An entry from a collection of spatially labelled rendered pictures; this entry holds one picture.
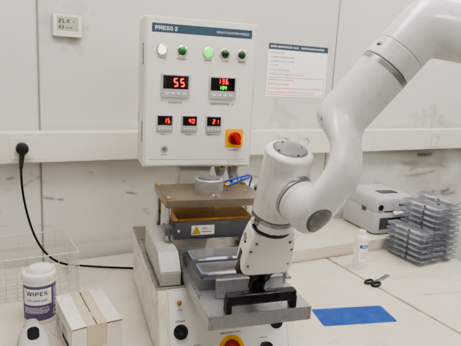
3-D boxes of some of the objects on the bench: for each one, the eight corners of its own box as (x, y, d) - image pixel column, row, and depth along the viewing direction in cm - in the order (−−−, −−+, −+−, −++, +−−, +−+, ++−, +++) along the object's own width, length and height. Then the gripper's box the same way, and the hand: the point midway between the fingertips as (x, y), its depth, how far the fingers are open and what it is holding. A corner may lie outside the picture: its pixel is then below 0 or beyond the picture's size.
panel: (169, 373, 110) (165, 289, 114) (290, 357, 119) (282, 279, 123) (171, 375, 108) (167, 289, 112) (293, 358, 117) (286, 279, 121)
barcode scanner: (10, 333, 123) (9, 305, 122) (43, 328, 127) (42, 299, 125) (16, 379, 106) (15, 346, 104) (55, 371, 109) (53, 338, 108)
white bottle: (348, 267, 179) (352, 229, 176) (355, 263, 183) (359, 226, 180) (361, 271, 176) (365, 233, 173) (368, 268, 180) (372, 230, 177)
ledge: (213, 242, 197) (214, 231, 197) (369, 223, 236) (370, 214, 235) (250, 270, 172) (250, 258, 171) (418, 243, 210) (419, 233, 209)
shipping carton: (55, 327, 128) (55, 295, 126) (105, 318, 134) (105, 287, 132) (67, 366, 112) (66, 329, 110) (123, 353, 117) (123, 319, 116)
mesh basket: (-20, 277, 155) (-22, 237, 152) (65, 264, 168) (64, 228, 165) (-17, 307, 136) (-19, 263, 133) (79, 291, 149) (79, 251, 146)
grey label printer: (340, 219, 224) (344, 183, 221) (376, 216, 232) (380, 182, 228) (374, 236, 202) (379, 196, 198) (412, 233, 209) (417, 194, 206)
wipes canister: (21, 313, 134) (19, 262, 131) (55, 307, 138) (53, 258, 135) (24, 329, 126) (22, 274, 123) (59, 322, 130) (58, 270, 127)
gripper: (301, 206, 96) (281, 275, 105) (229, 209, 91) (215, 281, 100) (316, 231, 90) (294, 301, 99) (240, 235, 85) (224, 308, 94)
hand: (256, 284), depth 99 cm, fingers closed, pressing on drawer
